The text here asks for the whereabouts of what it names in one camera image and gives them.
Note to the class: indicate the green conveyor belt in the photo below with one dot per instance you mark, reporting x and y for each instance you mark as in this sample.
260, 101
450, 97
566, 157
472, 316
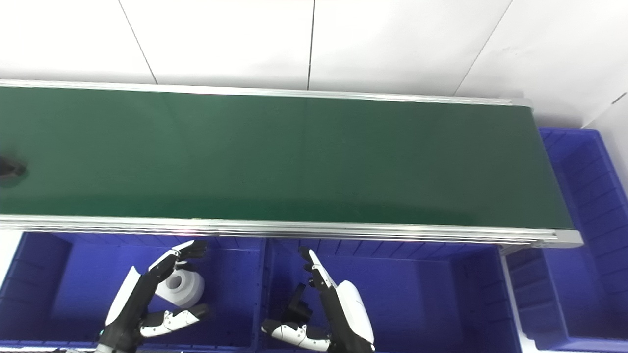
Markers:
304, 157
294, 230

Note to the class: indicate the white cylindrical part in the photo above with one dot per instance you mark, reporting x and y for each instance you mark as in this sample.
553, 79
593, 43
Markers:
189, 289

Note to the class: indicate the black flanged part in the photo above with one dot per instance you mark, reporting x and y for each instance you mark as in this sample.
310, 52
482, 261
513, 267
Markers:
9, 169

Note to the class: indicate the blue plastic bin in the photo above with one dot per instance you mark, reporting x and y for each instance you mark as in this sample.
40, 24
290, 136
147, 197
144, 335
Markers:
417, 299
588, 235
73, 284

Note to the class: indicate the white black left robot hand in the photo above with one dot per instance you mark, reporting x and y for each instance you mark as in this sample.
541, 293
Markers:
140, 294

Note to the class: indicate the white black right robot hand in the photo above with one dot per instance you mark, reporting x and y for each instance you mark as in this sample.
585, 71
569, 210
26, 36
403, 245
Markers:
351, 309

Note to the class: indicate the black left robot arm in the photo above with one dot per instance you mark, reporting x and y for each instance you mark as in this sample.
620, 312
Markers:
110, 349

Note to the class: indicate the black bracket part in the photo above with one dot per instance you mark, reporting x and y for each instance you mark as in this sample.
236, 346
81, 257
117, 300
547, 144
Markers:
297, 306

